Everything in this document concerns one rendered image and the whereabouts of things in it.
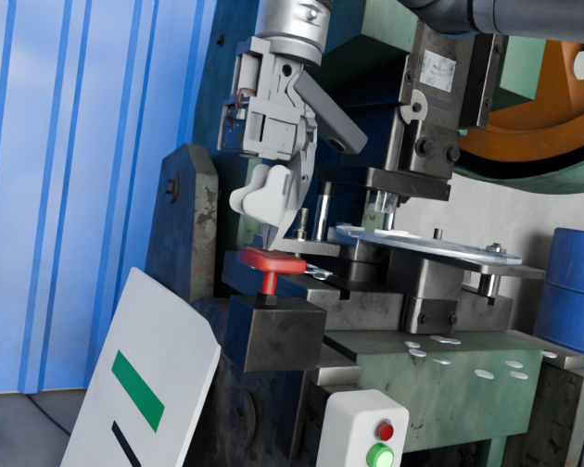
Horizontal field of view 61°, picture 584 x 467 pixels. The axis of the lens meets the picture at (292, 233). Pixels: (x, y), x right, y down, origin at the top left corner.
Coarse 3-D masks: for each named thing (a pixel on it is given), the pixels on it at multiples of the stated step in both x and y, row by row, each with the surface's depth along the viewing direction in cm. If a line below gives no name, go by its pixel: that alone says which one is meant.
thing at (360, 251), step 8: (328, 232) 91; (336, 232) 89; (328, 240) 91; (336, 240) 89; (344, 240) 87; (352, 240) 85; (360, 240) 84; (344, 248) 87; (352, 248) 85; (360, 248) 84; (368, 248) 85; (376, 248) 86; (384, 248) 87; (344, 256) 87; (352, 256) 85; (360, 256) 85; (368, 256) 85; (376, 256) 86; (384, 256) 87
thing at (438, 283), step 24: (408, 264) 77; (432, 264) 75; (456, 264) 66; (480, 264) 63; (504, 264) 69; (408, 288) 76; (432, 288) 76; (456, 288) 78; (408, 312) 76; (432, 312) 77; (456, 312) 79
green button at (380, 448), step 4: (376, 444) 51; (380, 444) 51; (384, 444) 51; (372, 448) 50; (376, 448) 50; (380, 448) 50; (384, 448) 50; (388, 448) 50; (368, 452) 50; (372, 452) 50; (376, 452) 50; (380, 452) 50; (384, 452) 50; (392, 452) 51; (368, 456) 50; (372, 456) 50; (376, 456) 50; (392, 456) 51; (368, 460) 50; (372, 460) 50; (376, 460) 50; (392, 460) 51; (368, 464) 50; (372, 464) 50; (376, 464) 50
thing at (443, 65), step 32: (448, 64) 83; (416, 96) 79; (448, 96) 84; (384, 128) 81; (416, 128) 78; (448, 128) 81; (352, 160) 87; (384, 160) 80; (416, 160) 79; (448, 160) 82
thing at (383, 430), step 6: (378, 420) 51; (384, 420) 51; (378, 426) 50; (384, 426) 50; (390, 426) 50; (378, 432) 50; (384, 432) 50; (390, 432) 50; (378, 438) 51; (384, 438) 50
